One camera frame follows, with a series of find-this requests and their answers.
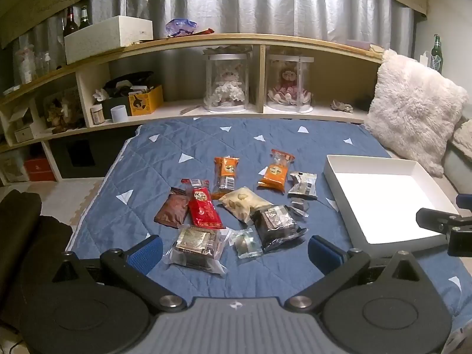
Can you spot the beige fuzzy pillow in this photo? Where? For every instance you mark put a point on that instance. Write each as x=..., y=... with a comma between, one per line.
x=464, y=136

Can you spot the white cup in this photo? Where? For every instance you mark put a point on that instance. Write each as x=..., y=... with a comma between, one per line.
x=119, y=113

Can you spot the cream snack packet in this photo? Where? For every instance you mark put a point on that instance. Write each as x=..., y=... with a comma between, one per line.
x=241, y=199

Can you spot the orange clear-end snack packet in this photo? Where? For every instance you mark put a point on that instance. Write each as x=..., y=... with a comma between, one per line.
x=274, y=173

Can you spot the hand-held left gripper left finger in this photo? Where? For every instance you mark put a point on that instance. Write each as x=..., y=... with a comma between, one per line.
x=145, y=253

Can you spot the red doll in case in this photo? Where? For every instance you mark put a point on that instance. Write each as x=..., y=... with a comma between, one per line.
x=308, y=62

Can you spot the red snack packet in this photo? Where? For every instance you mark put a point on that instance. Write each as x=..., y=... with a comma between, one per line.
x=202, y=208

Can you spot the white doll in case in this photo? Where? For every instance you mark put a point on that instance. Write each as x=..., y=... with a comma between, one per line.
x=212, y=59

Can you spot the green beer bottle white label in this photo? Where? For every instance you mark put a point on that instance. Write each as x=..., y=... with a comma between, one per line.
x=437, y=57

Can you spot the orange barcode snack packet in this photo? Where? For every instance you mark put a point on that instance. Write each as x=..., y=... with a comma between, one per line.
x=225, y=171

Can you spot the pink flat box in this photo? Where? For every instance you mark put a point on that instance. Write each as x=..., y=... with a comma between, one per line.
x=359, y=43

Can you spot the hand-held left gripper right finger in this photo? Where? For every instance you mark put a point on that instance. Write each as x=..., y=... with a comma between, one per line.
x=324, y=255

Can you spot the blue plastic bag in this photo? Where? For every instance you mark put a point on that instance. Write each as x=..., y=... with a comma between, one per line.
x=180, y=27

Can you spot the gold label pastry packet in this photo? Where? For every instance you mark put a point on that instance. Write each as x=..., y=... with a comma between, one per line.
x=195, y=247

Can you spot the wooden shelf unit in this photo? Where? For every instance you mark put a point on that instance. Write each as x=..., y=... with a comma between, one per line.
x=177, y=42

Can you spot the white storage box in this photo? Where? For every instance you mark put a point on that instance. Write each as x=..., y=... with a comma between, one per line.
x=107, y=37

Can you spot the clear glass jar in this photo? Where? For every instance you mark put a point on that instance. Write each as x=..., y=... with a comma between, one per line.
x=25, y=64

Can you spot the doll in pink dress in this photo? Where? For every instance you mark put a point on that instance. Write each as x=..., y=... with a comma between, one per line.
x=287, y=84

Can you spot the black cloth bundle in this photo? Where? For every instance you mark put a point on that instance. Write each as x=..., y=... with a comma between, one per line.
x=125, y=83

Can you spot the white fluffy pillow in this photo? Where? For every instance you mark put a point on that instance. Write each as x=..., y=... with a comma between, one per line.
x=409, y=107

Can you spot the white fabric flower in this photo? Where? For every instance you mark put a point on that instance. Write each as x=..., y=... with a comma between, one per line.
x=99, y=96

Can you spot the grey cushion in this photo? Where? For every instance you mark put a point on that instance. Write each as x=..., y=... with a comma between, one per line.
x=457, y=166

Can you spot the dark green box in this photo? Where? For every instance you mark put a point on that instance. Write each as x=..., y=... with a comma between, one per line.
x=112, y=104

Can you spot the small white drawer box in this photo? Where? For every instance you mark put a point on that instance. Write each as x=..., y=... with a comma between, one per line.
x=24, y=134

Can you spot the grey curtain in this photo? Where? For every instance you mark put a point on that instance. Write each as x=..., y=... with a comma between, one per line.
x=228, y=3

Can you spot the small lidded jar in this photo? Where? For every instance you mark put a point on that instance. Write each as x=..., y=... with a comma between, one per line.
x=97, y=115

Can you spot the red box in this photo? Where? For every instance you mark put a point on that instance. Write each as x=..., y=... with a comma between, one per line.
x=38, y=169

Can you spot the blue triangle print quilt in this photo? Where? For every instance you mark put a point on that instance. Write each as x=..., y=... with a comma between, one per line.
x=221, y=143

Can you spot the green pastry clear packet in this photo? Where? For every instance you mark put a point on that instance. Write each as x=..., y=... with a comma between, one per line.
x=246, y=245

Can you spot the doll in white dress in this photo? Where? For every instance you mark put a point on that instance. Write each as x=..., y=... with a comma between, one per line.
x=226, y=84

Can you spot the brown figurine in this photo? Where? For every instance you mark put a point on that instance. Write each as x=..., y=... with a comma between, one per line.
x=62, y=114

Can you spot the white charger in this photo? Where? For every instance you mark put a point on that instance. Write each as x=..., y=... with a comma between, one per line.
x=424, y=59

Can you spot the grey ornament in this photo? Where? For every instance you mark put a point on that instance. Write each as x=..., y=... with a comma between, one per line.
x=342, y=106

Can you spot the small brown stick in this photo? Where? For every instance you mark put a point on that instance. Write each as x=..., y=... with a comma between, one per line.
x=191, y=109

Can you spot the white cardboard box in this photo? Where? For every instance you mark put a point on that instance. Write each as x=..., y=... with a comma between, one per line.
x=379, y=199

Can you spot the red wrapper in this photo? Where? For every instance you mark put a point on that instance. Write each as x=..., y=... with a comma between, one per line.
x=204, y=31

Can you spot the green glass bottle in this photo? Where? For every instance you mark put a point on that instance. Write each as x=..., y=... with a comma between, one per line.
x=84, y=18

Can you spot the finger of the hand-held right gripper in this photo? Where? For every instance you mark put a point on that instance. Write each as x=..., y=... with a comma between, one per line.
x=435, y=219
x=465, y=200

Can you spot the brown snack packet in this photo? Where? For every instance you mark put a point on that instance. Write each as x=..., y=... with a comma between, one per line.
x=171, y=208

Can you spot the small clear snack packet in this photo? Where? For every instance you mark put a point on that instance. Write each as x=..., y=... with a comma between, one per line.
x=298, y=205

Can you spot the brown beer bottle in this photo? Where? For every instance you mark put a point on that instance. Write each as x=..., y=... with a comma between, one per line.
x=70, y=24

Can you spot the yellow cardboard box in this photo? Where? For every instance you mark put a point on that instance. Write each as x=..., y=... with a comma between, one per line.
x=145, y=103

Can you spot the dark pastry clear packet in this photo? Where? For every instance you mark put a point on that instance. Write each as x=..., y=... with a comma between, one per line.
x=274, y=226

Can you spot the silver snack packet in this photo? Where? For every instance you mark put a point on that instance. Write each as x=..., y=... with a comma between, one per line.
x=303, y=186

